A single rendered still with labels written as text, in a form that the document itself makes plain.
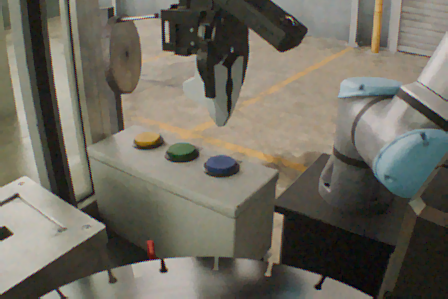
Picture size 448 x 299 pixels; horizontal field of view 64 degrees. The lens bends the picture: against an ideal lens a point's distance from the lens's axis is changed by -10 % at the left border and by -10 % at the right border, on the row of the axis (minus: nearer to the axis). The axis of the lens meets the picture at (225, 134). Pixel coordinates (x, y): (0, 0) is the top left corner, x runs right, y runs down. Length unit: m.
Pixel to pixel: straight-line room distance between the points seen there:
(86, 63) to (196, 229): 0.29
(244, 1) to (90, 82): 0.30
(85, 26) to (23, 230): 0.31
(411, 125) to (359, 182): 0.20
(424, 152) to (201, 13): 0.34
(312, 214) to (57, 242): 0.45
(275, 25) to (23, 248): 0.35
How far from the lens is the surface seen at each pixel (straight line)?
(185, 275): 0.31
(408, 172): 0.57
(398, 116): 0.58
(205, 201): 0.49
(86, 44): 0.62
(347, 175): 0.73
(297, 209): 0.73
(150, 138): 0.62
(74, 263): 0.44
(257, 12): 0.43
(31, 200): 0.52
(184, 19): 0.47
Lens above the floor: 1.17
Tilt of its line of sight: 25 degrees down
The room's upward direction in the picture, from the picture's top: straight up
